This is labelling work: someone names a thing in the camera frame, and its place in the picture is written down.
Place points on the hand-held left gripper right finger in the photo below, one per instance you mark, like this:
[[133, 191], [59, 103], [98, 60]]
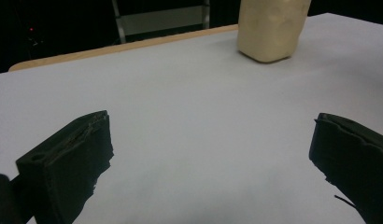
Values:
[[354, 155]]

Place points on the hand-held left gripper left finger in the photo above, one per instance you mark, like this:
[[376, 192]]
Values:
[[65, 165]]

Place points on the beige square cup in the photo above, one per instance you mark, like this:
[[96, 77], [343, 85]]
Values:
[[269, 29]]

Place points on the white metal stand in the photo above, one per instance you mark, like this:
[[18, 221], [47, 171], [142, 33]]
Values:
[[163, 21]]

